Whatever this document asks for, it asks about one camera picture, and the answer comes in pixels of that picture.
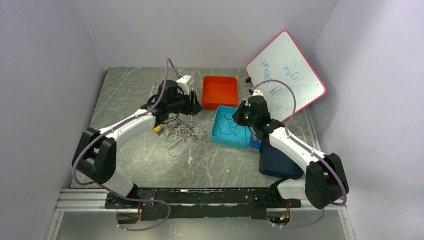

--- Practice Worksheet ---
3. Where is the orange square tray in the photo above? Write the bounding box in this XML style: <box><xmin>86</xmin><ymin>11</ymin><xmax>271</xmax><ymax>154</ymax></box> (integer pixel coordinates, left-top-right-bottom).
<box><xmin>201</xmin><ymin>75</ymin><xmax>238</xmax><ymax>110</ymax></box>

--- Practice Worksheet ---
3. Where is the black cable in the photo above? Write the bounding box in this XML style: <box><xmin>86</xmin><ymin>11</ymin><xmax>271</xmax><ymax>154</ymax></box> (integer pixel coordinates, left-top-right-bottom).
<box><xmin>215</xmin><ymin>113</ymin><xmax>248</xmax><ymax>137</ymax></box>

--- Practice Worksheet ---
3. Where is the light blue square tray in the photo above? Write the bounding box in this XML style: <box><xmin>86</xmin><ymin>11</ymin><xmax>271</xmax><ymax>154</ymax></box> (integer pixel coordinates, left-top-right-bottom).
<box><xmin>210</xmin><ymin>105</ymin><xmax>252</xmax><ymax>149</ymax></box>

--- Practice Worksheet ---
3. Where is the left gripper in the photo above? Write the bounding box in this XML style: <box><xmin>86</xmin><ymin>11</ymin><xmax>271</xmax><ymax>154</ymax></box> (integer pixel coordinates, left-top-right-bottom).
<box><xmin>167</xmin><ymin>88</ymin><xmax>204</xmax><ymax>116</ymax></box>

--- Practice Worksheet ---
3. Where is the white cable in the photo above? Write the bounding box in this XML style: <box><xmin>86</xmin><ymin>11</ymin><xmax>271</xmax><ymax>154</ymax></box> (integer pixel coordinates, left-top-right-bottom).
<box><xmin>160</xmin><ymin>124</ymin><xmax>208</xmax><ymax>158</ymax></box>

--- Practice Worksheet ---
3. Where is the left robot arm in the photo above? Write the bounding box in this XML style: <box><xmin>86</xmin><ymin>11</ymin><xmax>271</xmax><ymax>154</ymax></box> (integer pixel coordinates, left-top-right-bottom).
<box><xmin>71</xmin><ymin>75</ymin><xmax>202</xmax><ymax>208</ymax></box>

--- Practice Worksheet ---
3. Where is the pink framed whiteboard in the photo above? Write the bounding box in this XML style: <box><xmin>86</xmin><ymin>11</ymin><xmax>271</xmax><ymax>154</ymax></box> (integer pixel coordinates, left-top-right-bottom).
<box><xmin>246</xmin><ymin>30</ymin><xmax>327</xmax><ymax>122</ymax></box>

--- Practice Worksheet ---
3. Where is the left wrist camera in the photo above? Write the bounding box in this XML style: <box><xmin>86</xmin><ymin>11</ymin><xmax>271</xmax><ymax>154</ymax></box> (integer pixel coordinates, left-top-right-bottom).
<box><xmin>176</xmin><ymin>74</ymin><xmax>194</xmax><ymax>95</ymax></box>

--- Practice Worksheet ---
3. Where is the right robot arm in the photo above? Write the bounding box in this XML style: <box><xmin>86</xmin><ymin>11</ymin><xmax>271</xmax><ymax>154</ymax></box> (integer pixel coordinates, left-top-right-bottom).
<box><xmin>232</xmin><ymin>95</ymin><xmax>349</xmax><ymax>210</ymax></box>

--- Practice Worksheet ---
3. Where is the yellow grey block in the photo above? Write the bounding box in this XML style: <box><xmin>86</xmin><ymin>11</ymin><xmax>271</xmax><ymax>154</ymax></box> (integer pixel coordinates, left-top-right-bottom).
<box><xmin>153</xmin><ymin>124</ymin><xmax>165</xmax><ymax>135</ymax></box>

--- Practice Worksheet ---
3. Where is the blue white block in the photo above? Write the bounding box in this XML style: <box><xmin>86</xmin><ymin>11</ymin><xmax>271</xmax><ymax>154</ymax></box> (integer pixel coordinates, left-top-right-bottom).
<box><xmin>249</xmin><ymin>140</ymin><xmax>262</xmax><ymax>153</ymax></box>

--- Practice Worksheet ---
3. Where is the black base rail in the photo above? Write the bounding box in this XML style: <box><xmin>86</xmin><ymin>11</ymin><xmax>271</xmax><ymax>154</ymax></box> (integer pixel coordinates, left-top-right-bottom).
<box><xmin>104</xmin><ymin>187</ymin><xmax>302</xmax><ymax>221</ymax></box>

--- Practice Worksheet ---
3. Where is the brown cable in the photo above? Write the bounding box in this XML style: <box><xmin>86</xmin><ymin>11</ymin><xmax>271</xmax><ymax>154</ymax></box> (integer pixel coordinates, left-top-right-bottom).
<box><xmin>162</xmin><ymin>114</ymin><xmax>198</xmax><ymax>140</ymax></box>

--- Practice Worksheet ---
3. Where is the dark blue square tray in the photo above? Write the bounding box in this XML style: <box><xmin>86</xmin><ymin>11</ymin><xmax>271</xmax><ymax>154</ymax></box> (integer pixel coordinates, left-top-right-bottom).
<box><xmin>258</xmin><ymin>138</ymin><xmax>304</xmax><ymax>180</ymax></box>

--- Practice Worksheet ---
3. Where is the aluminium frame rail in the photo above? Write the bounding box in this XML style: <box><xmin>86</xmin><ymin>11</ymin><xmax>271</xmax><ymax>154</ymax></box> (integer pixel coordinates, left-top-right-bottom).
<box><xmin>46</xmin><ymin>188</ymin><xmax>356</xmax><ymax>240</ymax></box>

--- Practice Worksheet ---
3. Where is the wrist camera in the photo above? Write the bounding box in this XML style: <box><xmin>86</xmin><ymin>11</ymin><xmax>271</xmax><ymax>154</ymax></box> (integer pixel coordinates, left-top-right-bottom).
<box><xmin>176</xmin><ymin>74</ymin><xmax>194</xmax><ymax>95</ymax></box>
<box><xmin>248</xmin><ymin>88</ymin><xmax>264</xmax><ymax>101</ymax></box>

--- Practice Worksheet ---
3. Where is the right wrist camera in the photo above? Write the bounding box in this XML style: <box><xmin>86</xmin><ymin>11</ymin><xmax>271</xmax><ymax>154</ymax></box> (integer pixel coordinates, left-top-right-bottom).
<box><xmin>248</xmin><ymin>88</ymin><xmax>264</xmax><ymax>101</ymax></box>

